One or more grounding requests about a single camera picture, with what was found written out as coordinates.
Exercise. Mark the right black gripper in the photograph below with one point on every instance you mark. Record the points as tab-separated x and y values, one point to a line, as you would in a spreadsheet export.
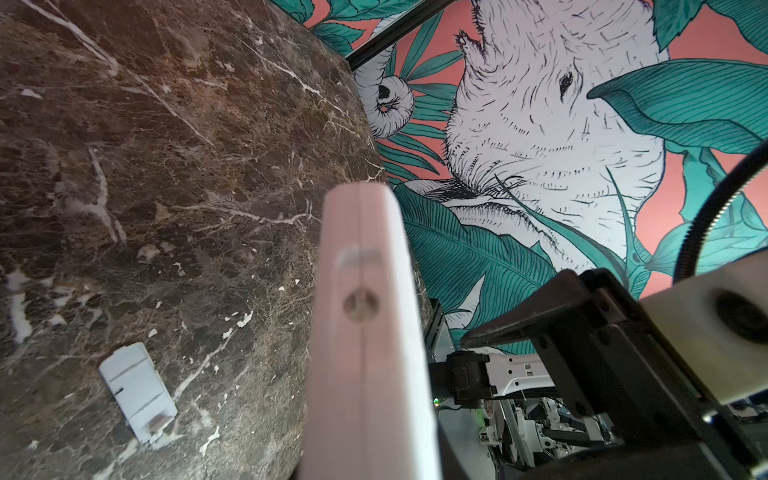
605	356

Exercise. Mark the white remote control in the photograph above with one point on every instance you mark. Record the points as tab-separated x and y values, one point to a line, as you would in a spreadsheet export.
370	412

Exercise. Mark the white battery cover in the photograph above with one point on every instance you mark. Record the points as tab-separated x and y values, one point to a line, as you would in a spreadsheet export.
138	389

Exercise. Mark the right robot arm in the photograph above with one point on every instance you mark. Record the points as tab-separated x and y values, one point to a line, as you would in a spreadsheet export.
474	376

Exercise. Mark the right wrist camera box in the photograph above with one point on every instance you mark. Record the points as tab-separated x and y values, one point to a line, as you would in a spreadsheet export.
717	323

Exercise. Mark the right black frame post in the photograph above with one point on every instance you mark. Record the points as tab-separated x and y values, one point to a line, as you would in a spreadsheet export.
389	35

